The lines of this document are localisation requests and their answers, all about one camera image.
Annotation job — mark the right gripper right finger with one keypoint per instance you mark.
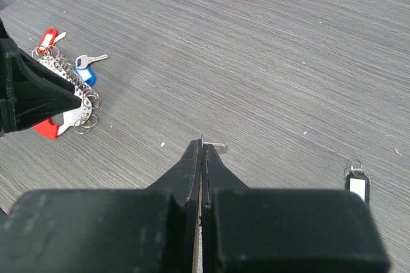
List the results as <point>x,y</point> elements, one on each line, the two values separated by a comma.
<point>248,229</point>

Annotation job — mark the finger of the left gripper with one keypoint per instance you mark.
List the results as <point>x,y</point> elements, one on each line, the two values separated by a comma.
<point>27,88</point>

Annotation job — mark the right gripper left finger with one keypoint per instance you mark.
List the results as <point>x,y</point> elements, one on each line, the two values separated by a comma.
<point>108,230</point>

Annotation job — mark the grey keyring holder red handle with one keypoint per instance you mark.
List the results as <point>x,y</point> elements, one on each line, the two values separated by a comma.
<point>76,107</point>

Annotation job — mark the blue key tag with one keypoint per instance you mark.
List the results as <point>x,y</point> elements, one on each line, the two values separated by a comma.
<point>87,75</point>

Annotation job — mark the silver key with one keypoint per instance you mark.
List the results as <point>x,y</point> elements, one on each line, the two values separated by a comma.
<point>221,148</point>

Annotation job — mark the black key fob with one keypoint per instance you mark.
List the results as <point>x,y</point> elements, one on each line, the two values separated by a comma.
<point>357,180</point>

